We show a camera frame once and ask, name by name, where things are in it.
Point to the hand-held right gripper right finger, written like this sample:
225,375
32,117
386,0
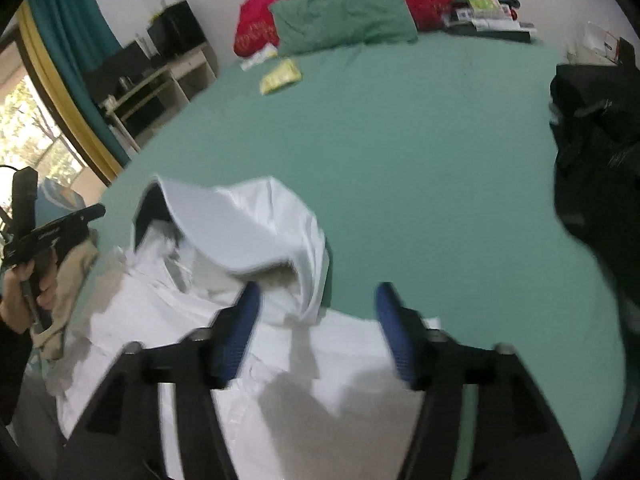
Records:
392,322

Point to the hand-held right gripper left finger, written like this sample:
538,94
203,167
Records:
245,322

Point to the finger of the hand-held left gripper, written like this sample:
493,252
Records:
24,200
89,213

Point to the white garment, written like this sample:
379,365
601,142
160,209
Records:
150,305

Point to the pile of black clothes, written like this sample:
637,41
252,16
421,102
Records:
595,160

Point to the person's left hand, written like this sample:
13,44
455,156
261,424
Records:
12,300

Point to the teal printed cushion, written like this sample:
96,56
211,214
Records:
57,197

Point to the beige garment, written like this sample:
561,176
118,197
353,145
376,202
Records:
70,280

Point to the black glossy cloth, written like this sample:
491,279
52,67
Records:
150,212

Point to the window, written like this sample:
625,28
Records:
30,125

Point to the yellow curtain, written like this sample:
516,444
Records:
60,95

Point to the black speaker box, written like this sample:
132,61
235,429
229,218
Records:
117,67
175,27

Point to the bed with green sheet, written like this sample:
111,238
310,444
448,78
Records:
400,160

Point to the light wooden desk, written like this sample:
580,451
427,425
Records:
185,67

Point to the teal curtain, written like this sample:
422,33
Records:
75,25

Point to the white paper leaflet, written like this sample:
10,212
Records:
257,57

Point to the yellow packet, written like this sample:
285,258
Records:
280,76

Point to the green pillow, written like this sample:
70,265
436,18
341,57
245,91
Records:
345,15

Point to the pile of books and papers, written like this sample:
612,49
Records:
495,22

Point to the white cardboard box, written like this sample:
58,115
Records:
597,40

